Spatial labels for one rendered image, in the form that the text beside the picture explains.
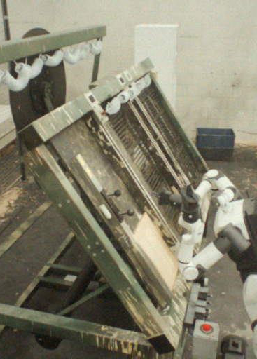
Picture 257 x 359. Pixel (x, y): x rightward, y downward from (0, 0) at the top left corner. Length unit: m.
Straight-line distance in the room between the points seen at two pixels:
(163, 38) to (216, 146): 1.91
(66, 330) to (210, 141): 4.83
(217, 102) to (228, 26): 1.26
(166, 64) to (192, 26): 1.49
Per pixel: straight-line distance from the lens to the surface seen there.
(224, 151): 6.77
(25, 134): 1.87
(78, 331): 2.37
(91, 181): 2.11
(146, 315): 2.14
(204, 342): 2.17
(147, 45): 6.08
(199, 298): 2.63
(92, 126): 2.41
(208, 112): 7.64
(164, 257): 2.51
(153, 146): 2.98
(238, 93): 7.59
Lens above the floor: 2.43
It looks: 24 degrees down
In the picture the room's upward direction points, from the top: straight up
